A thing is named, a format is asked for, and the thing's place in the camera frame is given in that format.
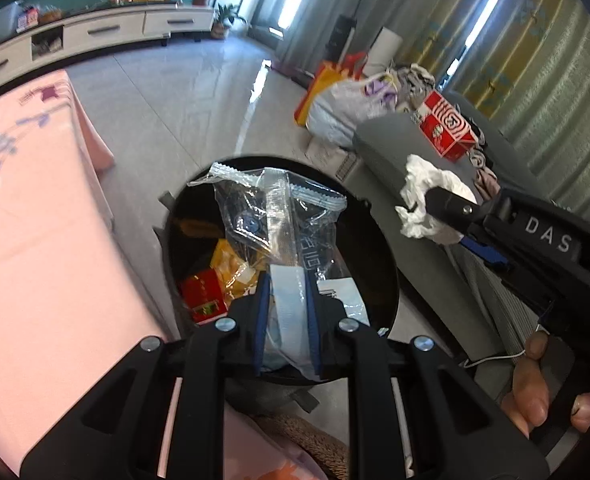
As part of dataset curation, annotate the yellow green patterned curtain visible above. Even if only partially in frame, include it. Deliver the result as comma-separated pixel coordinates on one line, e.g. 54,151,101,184
445,0,590,181

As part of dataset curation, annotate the black round trash bin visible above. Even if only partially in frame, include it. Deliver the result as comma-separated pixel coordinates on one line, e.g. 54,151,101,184
152,155,401,386

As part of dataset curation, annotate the pink grey garment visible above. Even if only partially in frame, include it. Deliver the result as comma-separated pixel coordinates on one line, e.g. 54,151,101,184
468,130,501,201

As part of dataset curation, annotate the brown woven cloth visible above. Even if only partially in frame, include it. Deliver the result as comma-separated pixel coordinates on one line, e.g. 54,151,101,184
252,412,351,480

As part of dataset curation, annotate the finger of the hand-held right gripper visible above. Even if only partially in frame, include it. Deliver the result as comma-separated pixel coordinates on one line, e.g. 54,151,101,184
422,186,496,233
460,232,510,267

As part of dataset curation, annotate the striped cloth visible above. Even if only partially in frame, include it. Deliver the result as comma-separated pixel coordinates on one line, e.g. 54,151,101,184
390,62,438,111

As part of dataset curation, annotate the upright cordless vacuum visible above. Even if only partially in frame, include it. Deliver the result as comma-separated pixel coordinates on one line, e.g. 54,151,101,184
325,0,378,68

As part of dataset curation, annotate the white cylindrical appliance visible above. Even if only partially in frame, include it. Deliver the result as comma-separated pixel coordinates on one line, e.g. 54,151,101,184
367,25,403,76

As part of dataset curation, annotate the white TV cabinet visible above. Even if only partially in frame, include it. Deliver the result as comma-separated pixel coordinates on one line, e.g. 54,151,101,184
0,2,216,103

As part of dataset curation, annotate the red patterned box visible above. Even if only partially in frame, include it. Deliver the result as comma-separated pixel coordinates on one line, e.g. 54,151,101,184
419,91,481,163

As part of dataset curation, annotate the grey window curtain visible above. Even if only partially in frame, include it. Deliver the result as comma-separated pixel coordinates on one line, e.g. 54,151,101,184
275,0,476,91

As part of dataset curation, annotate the small green potted plant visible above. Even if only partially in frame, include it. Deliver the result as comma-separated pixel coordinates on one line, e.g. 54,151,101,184
212,4,247,41

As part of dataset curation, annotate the grey ribbed cloth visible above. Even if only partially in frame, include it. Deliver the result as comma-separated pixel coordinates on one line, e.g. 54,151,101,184
445,242,533,366

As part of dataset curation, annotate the grey sofa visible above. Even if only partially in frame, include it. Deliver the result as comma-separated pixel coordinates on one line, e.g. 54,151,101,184
352,90,590,271

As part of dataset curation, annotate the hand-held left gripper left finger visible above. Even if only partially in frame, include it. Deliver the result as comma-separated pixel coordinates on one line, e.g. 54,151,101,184
20,272,271,480

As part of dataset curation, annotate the clear plastic wrapper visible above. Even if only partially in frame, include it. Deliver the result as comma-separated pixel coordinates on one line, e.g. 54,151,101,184
187,162,348,281

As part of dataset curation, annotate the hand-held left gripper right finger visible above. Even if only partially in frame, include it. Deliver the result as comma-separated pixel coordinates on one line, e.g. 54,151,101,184
302,272,551,480

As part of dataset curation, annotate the blue face mask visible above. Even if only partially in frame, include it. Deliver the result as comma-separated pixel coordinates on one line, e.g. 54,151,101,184
265,262,316,381

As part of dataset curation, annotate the orange yellow shopping bag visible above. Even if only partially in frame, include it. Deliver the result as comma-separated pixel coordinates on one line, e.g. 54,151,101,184
295,52,368,128

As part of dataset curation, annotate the red cigarette box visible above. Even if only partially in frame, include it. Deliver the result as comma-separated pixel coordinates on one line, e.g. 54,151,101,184
180,269,228,323

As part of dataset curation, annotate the white plastic bag purple print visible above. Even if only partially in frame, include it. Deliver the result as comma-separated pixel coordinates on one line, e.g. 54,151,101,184
305,72,401,148

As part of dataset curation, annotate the white tissue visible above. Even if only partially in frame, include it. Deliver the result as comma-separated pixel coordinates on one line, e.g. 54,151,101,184
395,154,478,247

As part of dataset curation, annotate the yellow snack packet with barcode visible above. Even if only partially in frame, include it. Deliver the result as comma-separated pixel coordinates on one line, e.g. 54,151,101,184
210,239,271,303

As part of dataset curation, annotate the person's right hand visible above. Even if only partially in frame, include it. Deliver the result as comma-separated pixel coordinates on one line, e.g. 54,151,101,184
500,331,590,440

